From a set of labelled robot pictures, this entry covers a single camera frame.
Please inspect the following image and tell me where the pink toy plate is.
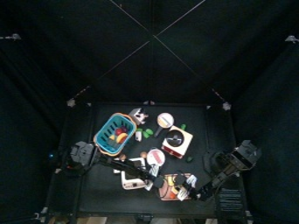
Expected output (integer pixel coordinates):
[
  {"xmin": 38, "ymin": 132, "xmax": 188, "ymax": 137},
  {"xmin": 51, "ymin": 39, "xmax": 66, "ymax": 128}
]
[{"xmin": 158, "ymin": 172, "xmax": 196, "ymax": 202}]

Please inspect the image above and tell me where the white and grey kitchen scale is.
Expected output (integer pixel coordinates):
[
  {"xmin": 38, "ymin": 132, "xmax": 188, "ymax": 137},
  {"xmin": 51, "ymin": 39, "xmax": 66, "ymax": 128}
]
[{"xmin": 119, "ymin": 157, "xmax": 155, "ymax": 191}]

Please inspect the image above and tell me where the white round lid red stripe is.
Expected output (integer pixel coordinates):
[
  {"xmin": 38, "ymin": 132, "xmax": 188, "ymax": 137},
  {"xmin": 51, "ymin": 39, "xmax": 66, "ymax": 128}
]
[{"xmin": 146, "ymin": 148, "xmax": 167, "ymax": 167}]

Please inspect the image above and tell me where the white printed label sticker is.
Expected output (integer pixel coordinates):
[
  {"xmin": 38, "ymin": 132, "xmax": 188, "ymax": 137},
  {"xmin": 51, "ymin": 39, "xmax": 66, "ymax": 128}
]
[{"xmin": 219, "ymin": 187, "xmax": 243, "ymax": 212}]

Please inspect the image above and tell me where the red wooden toy stove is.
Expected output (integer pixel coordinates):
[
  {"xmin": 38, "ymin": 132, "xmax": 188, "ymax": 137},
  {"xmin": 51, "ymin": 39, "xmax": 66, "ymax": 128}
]
[{"xmin": 160, "ymin": 125, "xmax": 194, "ymax": 160}]

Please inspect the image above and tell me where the teal basket with orange rim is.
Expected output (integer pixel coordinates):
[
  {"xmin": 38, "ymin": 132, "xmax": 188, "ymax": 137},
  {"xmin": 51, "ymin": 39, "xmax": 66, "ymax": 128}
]
[{"xmin": 92, "ymin": 112, "xmax": 138, "ymax": 157}]

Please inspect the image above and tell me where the white toy knife block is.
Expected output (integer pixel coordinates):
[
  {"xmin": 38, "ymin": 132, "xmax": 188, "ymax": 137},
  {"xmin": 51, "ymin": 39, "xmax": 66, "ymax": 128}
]
[{"xmin": 127, "ymin": 107, "xmax": 151, "ymax": 126}]

